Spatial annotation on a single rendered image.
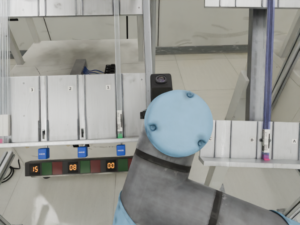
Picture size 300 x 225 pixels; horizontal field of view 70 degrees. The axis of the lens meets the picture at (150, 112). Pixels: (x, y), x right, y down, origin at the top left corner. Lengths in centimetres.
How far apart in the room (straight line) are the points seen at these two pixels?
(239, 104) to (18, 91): 67
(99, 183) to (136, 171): 115
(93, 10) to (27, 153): 84
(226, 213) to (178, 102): 13
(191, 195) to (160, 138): 8
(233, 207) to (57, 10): 68
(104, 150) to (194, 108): 97
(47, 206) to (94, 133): 85
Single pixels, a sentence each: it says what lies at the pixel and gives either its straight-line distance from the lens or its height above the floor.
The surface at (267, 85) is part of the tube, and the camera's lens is 64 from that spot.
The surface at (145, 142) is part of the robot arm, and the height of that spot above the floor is 100.
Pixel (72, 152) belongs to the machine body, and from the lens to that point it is 121.
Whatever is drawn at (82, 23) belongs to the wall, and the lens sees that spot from 257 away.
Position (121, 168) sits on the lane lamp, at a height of 65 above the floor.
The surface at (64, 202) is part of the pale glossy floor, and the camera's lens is 140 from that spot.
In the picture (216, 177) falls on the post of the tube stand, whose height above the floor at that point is 32.
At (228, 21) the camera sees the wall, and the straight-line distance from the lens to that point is 270.
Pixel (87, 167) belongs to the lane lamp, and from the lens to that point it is 67.
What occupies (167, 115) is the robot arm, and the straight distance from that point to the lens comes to 23.
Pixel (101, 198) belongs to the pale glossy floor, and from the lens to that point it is 136.
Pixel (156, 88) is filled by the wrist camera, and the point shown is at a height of 94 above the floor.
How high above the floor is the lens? 119
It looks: 42 degrees down
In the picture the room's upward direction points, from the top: straight up
